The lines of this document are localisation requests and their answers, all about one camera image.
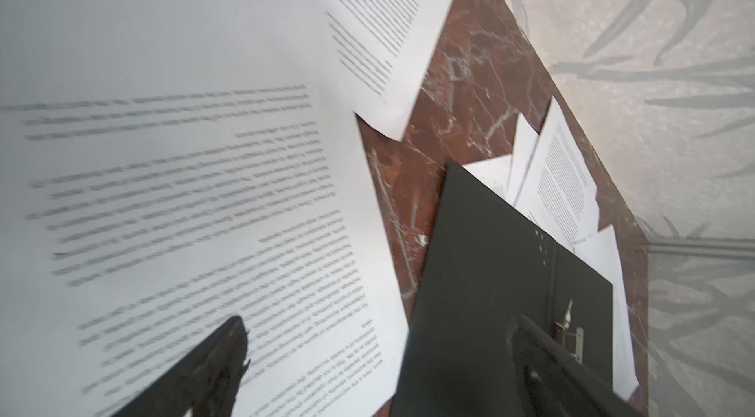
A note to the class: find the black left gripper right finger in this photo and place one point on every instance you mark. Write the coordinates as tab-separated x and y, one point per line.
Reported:
550	382

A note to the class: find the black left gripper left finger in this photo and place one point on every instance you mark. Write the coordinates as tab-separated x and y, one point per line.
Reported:
203	383

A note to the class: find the blue and black file folder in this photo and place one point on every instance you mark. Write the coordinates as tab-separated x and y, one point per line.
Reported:
486	265

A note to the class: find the metal folder clip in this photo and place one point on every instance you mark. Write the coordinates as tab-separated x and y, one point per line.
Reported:
571	338

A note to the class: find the white paper under centre stack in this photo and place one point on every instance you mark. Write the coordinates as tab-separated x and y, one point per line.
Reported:
505	175

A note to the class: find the aluminium cage frame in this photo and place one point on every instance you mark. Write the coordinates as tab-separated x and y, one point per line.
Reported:
726	249

